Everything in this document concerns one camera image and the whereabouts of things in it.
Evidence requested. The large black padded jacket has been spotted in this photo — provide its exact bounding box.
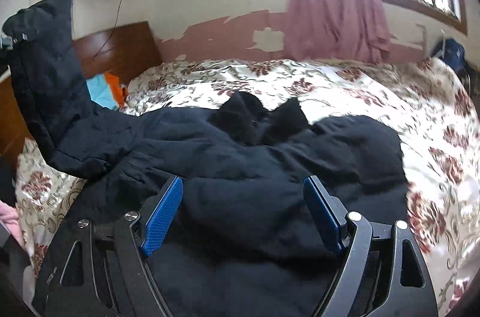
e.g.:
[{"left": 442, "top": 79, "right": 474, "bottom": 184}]
[{"left": 2, "top": 0, "right": 408, "bottom": 316}]

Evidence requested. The dark blue backpack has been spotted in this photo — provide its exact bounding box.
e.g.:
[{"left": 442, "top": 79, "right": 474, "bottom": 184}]
[{"left": 430, "top": 38, "right": 465, "bottom": 74}]

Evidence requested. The orange blue brown pillow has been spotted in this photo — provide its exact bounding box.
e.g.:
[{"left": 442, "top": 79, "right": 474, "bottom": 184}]
[{"left": 86, "top": 72, "right": 128, "bottom": 110}]

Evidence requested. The pink curtain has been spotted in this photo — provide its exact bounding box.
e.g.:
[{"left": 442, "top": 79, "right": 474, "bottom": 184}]
[{"left": 283, "top": 0, "right": 391, "bottom": 64}]

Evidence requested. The person's left hand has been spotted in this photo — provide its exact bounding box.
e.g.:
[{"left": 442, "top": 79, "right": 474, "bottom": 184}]
[{"left": 0, "top": 201, "right": 24, "bottom": 247}]

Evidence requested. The floral white red bedspread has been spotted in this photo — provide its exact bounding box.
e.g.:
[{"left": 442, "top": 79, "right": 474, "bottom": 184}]
[{"left": 14, "top": 55, "right": 480, "bottom": 317}]

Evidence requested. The brown wooden headboard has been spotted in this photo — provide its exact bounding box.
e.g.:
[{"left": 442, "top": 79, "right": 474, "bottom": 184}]
[{"left": 0, "top": 22, "right": 162, "bottom": 167}]

